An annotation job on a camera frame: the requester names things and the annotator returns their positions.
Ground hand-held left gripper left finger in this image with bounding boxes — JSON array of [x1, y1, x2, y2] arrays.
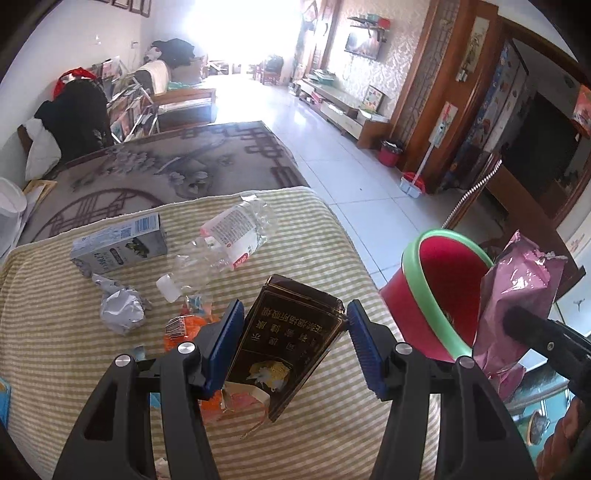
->
[[53, 299, 245, 480]]

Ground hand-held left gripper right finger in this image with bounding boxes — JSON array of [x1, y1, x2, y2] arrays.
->
[[346, 300, 539, 480]]

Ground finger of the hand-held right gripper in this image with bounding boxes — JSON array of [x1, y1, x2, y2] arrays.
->
[[503, 306, 591, 385]]

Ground orange plastic wrapper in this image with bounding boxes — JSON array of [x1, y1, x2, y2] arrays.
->
[[164, 295, 273, 425]]

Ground pink printed snack bag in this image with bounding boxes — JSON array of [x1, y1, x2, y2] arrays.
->
[[473, 231, 568, 402]]

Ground dark brown cigarette box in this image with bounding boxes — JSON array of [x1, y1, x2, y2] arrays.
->
[[223, 274, 348, 423]]

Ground red bin green rim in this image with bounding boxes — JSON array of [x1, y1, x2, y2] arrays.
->
[[379, 228, 495, 365]]

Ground silver wrapper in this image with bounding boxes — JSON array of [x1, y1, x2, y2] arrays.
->
[[91, 273, 153, 335]]

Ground clear plastic bottle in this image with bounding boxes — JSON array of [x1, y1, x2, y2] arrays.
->
[[156, 196, 278, 303]]

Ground blue white carton box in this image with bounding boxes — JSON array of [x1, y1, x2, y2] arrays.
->
[[70, 213, 168, 278]]

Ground person's right forearm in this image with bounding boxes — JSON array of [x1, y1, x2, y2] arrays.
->
[[538, 397, 591, 480]]

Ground yellow striped cloth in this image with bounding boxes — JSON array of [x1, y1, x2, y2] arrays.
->
[[0, 185, 441, 480]]

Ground small red bin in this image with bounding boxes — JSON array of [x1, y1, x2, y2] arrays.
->
[[379, 140, 403, 168]]

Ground grey patterned blanket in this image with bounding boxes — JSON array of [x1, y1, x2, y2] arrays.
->
[[16, 121, 298, 247]]

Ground colourful door posters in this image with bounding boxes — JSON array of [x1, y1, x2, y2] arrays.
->
[[443, 39, 532, 190]]

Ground blue stand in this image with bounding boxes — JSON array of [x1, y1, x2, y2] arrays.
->
[[0, 377, 12, 428]]

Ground television cabinet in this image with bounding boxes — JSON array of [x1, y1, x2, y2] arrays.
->
[[294, 76, 391, 149]]

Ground yellow picture book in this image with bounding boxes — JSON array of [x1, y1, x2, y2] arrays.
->
[[22, 179, 58, 208]]

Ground wooden sofa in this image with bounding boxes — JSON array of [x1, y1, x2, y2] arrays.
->
[[134, 60, 218, 132]]

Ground colourful framed picture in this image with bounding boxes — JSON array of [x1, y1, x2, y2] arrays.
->
[[362, 85, 386, 112]]

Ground white desk lamp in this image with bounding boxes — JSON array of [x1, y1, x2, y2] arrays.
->
[[0, 178, 28, 259]]

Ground white plastic bag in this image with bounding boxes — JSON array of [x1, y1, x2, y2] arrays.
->
[[24, 119, 63, 181]]

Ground black clothes pile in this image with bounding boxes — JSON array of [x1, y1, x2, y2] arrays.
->
[[34, 78, 112, 160]]

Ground white towel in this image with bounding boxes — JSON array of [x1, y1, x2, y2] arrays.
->
[[139, 61, 171, 95]]

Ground small wooden chair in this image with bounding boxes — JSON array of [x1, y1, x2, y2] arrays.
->
[[259, 55, 284, 86]]

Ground black bag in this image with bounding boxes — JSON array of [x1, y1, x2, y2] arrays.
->
[[152, 38, 197, 68]]

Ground red bag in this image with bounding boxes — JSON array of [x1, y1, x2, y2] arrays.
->
[[53, 68, 95, 97]]

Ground metal flexible hose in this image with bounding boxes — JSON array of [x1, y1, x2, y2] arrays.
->
[[441, 159, 503, 229]]

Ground red wall hanging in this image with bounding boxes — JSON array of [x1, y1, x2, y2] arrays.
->
[[573, 85, 591, 139]]

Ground wall scroll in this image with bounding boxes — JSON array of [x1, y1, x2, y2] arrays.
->
[[457, 17, 490, 83]]

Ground wall television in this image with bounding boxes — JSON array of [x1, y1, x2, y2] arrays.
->
[[345, 32, 382, 61]]

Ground wall shelf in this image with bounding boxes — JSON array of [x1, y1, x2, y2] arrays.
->
[[347, 14, 391, 42]]

